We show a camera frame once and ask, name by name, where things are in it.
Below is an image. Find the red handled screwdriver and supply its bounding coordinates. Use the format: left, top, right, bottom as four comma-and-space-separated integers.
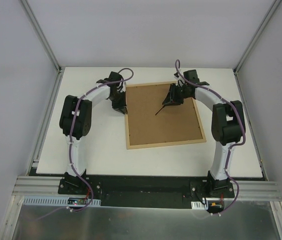
155, 103, 173, 116

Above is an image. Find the wooden picture frame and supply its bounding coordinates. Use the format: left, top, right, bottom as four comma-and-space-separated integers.
125, 82, 207, 150

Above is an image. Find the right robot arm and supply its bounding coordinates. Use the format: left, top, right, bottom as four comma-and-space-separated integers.
162, 68, 246, 198

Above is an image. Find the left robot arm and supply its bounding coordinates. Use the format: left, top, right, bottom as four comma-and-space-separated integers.
59, 69, 129, 195

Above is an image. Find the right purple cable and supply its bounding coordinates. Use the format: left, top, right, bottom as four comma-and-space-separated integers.
175, 59, 246, 221

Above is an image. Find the purple cable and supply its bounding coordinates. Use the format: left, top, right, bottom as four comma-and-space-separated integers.
30, 67, 134, 221
175, 59, 246, 221

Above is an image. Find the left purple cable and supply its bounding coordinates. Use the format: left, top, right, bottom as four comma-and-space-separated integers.
30, 67, 134, 221

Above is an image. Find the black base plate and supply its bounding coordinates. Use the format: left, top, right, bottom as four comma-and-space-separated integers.
58, 173, 235, 209

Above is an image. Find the right white cable duct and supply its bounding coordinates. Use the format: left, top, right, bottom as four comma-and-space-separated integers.
191, 201, 208, 210

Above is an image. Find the white cable duct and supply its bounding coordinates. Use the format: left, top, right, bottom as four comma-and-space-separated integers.
191, 201, 208, 210
23, 196, 90, 208

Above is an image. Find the left white cable duct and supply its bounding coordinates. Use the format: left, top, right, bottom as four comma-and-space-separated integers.
23, 196, 90, 208

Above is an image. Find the left aluminium corner post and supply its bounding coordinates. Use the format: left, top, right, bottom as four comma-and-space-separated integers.
19, 0, 61, 73

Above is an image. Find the aluminium corner post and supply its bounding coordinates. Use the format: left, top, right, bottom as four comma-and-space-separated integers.
19, 0, 61, 73
233, 0, 282, 75

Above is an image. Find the aluminium rail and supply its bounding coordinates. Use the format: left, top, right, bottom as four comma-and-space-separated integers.
12, 174, 64, 197

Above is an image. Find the right aluminium corner post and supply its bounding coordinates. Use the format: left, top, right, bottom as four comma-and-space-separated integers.
233, 0, 282, 75

